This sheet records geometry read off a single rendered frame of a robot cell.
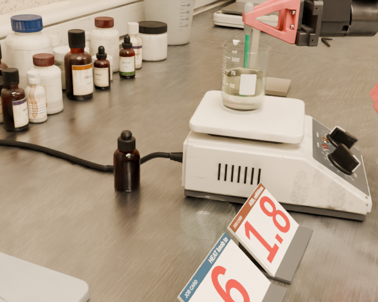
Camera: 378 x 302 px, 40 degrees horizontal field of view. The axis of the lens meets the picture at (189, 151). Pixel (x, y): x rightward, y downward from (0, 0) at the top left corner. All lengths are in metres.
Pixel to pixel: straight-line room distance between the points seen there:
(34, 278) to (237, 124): 0.25
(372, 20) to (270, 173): 0.37
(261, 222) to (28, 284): 0.21
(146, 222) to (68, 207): 0.09
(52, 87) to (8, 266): 0.38
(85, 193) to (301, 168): 0.24
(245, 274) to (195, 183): 0.15
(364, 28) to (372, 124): 0.15
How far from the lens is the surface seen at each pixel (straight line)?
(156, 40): 1.08
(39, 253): 0.50
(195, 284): 0.39
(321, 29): 0.80
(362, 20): 0.82
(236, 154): 0.53
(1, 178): 0.63
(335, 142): 0.61
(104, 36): 0.99
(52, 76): 0.79
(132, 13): 1.27
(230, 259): 0.43
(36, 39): 0.84
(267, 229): 0.49
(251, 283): 0.44
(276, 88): 0.93
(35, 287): 0.44
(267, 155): 0.53
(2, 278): 0.46
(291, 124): 0.55
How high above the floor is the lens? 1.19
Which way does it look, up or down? 25 degrees down
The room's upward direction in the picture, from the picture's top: 2 degrees clockwise
